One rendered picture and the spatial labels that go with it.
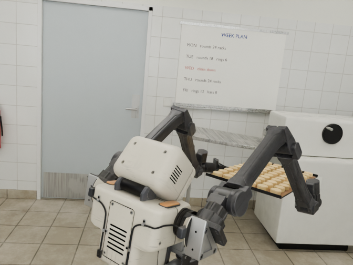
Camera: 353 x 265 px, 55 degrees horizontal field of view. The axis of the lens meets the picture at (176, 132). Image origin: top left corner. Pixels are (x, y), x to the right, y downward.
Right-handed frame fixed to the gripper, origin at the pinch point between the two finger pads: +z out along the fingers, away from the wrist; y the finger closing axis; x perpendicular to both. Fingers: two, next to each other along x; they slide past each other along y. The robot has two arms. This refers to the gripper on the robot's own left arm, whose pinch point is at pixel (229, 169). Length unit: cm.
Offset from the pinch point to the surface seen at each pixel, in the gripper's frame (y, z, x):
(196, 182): 70, 24, -176
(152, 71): -46, -36, -177
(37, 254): 103, -119, -77
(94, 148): 42, -89, -184
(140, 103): -11, -45, -181
